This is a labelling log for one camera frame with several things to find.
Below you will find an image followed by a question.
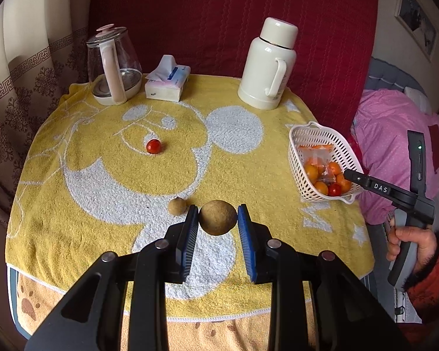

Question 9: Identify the red cloth patch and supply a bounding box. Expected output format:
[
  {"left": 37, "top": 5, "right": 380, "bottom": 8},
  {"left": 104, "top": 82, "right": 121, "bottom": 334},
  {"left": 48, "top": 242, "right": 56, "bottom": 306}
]
[{"left": 427, "top": 124, "right": 439, "bottom": 173}]

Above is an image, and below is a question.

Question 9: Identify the small brown longan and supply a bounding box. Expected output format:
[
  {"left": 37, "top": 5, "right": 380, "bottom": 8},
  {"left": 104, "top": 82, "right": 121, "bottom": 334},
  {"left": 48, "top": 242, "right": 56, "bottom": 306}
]
[{"left": 168, "top": 197, "right": 187, "bottom": 215}]

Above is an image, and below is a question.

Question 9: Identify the grey padded headboard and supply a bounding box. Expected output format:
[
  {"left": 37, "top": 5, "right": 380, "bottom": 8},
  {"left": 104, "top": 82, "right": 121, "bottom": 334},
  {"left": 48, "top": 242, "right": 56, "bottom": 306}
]
[{"left": 363, "top": 56, "right": 422, "bottom": 98}]

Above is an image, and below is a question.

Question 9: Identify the dark red textured cloth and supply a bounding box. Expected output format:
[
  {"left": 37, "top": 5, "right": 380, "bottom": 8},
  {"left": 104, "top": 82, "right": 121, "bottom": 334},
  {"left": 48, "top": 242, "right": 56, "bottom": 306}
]
[{"left": 89, "top": 0, "right": 380, "bottom": 143}]

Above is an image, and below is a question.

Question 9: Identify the clear snack packet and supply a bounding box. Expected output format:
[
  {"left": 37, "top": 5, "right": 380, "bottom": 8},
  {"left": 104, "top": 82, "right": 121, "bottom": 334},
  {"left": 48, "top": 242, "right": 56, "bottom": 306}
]
[{"left": 315, "top": 164, "right": 336, "bottom": 184}]

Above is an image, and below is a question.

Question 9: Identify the peach paw print cloth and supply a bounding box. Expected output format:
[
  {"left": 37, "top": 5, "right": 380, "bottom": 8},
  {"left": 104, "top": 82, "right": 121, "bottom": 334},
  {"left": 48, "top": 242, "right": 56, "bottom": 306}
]
[{"left": 8, "top": 266, "right": 401, "bottom": 351}]

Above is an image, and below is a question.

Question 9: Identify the person's right hand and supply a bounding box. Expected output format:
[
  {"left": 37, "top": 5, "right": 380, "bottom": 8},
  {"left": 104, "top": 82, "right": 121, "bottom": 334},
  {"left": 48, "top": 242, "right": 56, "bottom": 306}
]
[{"left": 385, "top": 224, "right": 439, "bottom": 276}]

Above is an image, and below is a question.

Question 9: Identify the framed wall picture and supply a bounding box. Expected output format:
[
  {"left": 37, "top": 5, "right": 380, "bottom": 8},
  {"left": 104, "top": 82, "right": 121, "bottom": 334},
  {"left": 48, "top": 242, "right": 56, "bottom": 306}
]
[{"left": 392, "top": 0, "right": 438, "bottom": 63}]

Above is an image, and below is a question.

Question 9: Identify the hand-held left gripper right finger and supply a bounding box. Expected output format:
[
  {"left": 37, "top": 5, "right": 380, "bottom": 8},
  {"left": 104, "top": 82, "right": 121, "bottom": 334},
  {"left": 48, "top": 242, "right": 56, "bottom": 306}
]
[{"left": 236, "top": 203, "right": 412, "bottom": 351}]

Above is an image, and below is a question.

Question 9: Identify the white perforated plastic basket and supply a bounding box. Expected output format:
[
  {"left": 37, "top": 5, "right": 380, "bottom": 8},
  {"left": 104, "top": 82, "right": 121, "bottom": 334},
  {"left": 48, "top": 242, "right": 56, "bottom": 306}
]
[{"left": 288, "top": 121, "right": 365, "bottom": 205}]

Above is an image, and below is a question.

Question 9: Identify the white tissue pack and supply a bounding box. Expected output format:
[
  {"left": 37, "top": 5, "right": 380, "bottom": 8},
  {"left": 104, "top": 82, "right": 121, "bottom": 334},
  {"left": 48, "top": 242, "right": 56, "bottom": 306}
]
[{"left": 144, "top": 54, "right": 192, "bottom": 103}]

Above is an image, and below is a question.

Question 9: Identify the large brown longan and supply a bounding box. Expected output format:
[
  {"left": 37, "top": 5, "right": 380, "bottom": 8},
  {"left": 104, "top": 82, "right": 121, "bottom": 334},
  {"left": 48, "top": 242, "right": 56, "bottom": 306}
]
[{"left": 198, "top": 199, "right": 238, "bottom": 235}]

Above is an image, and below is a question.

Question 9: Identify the pink dotted quilt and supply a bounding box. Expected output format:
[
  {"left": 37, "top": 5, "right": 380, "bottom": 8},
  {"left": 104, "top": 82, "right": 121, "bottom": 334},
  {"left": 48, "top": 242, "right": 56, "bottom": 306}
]
[{"left": 350, "top": 89, "right": 439, "bottom": 224}]

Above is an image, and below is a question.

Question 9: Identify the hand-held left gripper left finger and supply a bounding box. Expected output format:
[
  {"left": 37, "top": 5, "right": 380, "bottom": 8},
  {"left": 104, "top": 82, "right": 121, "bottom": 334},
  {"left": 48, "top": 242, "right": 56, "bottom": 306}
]
[{"left": 24, "top": 204, "right": 200, "bottom": 351}]

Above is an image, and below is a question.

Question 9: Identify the person's right forearm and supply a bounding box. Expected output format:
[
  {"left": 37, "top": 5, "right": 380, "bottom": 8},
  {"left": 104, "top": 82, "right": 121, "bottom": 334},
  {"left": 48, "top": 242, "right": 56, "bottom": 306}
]
[{"left": 398, "top": 232, "right": 439, "bottom": 345}]

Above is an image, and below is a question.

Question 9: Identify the white pillow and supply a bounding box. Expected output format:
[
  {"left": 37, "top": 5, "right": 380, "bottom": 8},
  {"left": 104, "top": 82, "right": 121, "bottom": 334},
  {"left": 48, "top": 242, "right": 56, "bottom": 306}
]
[{"left": 403, "top": 87, "right": 433, "bottom": 115}]

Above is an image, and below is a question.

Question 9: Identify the cream white thermos jug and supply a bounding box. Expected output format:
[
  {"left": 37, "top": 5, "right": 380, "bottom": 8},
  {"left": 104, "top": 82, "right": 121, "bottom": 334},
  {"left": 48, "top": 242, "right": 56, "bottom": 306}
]
[{"left": 237, "top": 17, "right": 300, "bottom": 111}]

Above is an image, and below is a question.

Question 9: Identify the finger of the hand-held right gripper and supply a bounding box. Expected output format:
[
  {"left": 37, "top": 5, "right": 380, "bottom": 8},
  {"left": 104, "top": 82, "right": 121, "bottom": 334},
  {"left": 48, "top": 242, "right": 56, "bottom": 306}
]
[{"left": 343, "top": 168, "right": 371, "bottom": 191}]

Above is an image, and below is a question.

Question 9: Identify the beige patterned curtain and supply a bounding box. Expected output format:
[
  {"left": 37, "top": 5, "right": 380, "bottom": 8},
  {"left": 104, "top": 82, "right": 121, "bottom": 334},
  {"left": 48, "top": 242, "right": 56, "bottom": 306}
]
[{"left": 0, "top": 0, "right": 100, "bottom": 222}]

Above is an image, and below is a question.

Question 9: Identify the yellow cartoon towel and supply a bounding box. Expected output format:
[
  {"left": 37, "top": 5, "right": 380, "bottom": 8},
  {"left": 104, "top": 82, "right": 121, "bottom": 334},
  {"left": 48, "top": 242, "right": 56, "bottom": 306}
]
[{"left": 5, "top": 74, "right": 376, "bottom": 319}]

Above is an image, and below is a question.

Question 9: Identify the glass kettle with pink handle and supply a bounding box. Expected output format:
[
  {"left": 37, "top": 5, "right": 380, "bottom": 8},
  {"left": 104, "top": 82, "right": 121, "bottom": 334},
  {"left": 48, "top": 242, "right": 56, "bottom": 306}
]
[{"left": 85, "top": 23, "right": 144, "bottom": 106}]

